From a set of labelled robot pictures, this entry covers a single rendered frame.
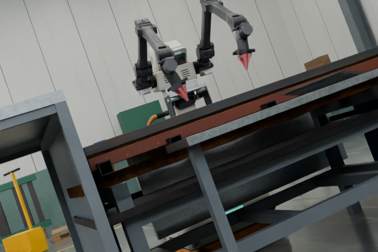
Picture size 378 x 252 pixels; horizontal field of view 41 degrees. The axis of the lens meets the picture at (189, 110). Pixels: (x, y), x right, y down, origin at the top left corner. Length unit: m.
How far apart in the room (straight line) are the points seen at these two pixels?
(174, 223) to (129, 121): 9.29
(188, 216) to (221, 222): 1.02
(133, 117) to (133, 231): 10.15
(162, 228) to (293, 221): 0.85
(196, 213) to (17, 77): 10.11
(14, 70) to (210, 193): 11.06
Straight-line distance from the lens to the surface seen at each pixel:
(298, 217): 2.24
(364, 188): 2.43
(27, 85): 12.60
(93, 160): 1.94
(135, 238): 1.98
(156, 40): 2.57
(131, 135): 1.98
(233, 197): 2.94
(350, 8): 12.32
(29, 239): 7.25
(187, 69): 3.28
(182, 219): 2.84
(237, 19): 2.64
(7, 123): 1.76
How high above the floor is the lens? 0.73
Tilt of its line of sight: 3 degrees up
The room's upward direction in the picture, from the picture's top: 20 degrees counter-clockwise
